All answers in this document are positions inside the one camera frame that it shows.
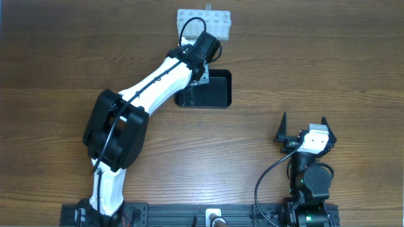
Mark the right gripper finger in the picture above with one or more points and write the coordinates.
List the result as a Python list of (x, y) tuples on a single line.
[(283, 127), (324, 121)]

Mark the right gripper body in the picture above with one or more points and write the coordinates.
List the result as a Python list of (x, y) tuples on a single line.
[(288, 143)]

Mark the clear test tube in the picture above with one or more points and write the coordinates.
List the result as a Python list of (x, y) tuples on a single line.
[(226, 15), (208, 7), (191, 96)]

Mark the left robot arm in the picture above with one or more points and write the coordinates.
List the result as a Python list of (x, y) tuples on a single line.
[(167, 86)]

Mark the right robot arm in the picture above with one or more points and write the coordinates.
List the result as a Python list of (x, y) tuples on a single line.
[(312, 179)]

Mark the black tray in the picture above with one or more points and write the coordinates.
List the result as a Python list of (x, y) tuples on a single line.
[(217, 91)]

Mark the white test tube rack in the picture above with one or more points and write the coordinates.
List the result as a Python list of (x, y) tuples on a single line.
[(217, 28)]

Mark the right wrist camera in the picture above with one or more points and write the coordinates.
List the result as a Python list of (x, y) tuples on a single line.
[(314, 138)]

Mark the mounting rail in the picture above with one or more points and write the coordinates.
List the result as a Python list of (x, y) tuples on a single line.
[(176, 216)]

